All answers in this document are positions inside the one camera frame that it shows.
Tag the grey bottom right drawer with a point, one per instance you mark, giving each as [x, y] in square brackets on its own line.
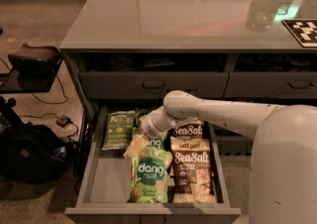
[234, 145]

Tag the grey top right drawer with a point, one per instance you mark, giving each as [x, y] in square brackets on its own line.
[276, 85]

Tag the grey counter cabinet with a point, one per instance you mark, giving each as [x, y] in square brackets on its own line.
[187, 35]

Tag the brown Sea Salt bag front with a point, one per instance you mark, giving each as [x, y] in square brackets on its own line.
[192, 171]

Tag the grey top left drawer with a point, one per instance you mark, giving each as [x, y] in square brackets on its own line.
[151, 84]

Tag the black power adapter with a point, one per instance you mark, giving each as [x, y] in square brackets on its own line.
[63, 121]

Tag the black white checker tag board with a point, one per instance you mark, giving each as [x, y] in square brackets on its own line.
[303, 30]

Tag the brown Sea Salt bag back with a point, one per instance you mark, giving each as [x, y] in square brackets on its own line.
[188, 131]

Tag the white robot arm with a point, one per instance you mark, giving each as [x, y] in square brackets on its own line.
[283, 176]

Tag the green jalapeno Kettle chip bag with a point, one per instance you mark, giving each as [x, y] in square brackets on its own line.
[118, 130]

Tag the black backpack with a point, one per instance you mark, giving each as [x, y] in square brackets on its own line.
[33, 154]

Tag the green Dang bag front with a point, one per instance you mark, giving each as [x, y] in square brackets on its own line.
[149, 176]

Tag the dark side table device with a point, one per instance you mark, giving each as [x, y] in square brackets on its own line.
[33, 69]

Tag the brown sea salt bag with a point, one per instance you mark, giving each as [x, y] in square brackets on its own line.
[192, 171]
[188, 131]

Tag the open grey middle drawer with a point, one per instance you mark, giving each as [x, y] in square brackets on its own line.
[104, 196]

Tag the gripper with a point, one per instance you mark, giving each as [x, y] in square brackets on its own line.
[151, 127]

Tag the grey middle right drawer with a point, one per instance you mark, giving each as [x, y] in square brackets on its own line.
[242, 129]

